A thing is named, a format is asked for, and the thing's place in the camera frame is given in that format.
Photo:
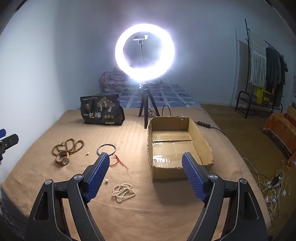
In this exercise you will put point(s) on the black printed snack bag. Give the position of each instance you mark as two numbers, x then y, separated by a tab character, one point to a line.
99	109

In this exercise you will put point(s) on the phone holder clamp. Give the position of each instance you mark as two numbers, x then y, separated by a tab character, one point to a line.
140	37

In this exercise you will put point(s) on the white power strip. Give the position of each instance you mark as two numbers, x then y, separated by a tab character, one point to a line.
270	184

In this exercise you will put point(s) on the white striped towel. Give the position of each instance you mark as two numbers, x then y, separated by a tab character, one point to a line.
257	60

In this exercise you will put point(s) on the dark hanging clothes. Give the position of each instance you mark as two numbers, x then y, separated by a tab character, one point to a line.
274	69

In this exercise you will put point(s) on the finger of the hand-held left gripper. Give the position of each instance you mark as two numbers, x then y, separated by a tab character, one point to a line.
2	132
10	139

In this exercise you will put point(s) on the black clothes rack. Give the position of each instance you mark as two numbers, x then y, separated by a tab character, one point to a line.
241	92

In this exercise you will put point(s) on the gold brown wristwatch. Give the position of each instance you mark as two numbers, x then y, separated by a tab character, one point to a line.
64	160

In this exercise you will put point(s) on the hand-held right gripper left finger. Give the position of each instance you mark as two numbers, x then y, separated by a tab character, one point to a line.
98	178

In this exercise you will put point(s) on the orange covered low cabinet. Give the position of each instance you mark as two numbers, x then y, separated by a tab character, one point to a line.
277	129

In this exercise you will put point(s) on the black bangle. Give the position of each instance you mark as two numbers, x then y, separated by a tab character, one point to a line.
106	144

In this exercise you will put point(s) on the folded patterned quilt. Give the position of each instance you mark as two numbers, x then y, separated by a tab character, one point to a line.
111	80

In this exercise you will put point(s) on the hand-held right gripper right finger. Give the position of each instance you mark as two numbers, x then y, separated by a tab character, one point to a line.
193	178

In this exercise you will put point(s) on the black tripod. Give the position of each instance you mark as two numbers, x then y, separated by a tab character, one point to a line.
145	104

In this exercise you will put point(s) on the blue patterned bedsheet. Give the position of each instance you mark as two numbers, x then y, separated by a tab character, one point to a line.
175	95

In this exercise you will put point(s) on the yellow box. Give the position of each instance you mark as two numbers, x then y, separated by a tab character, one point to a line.
264	96

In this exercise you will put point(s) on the cardboard box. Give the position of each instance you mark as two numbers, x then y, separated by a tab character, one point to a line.
173	148

